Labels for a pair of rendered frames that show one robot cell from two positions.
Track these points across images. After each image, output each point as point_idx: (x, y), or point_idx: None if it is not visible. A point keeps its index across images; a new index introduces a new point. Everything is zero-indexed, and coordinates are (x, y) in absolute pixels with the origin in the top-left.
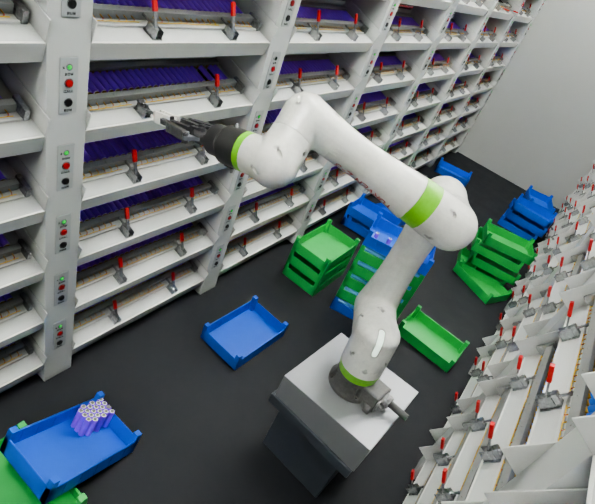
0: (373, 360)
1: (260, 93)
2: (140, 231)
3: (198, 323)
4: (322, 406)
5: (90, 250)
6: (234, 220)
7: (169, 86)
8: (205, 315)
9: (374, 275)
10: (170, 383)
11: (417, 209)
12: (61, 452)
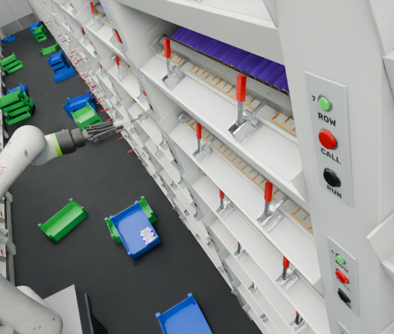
0: None
1: (177, 166)
2: (177, 192)
3: (208, 300)
4: (44, 299)
5: (163, 175)
6: (230, 275)
7: None
8: (216, 307)
9: (38, 302)
10: (163, 278)
11: None
12: (136, 227)
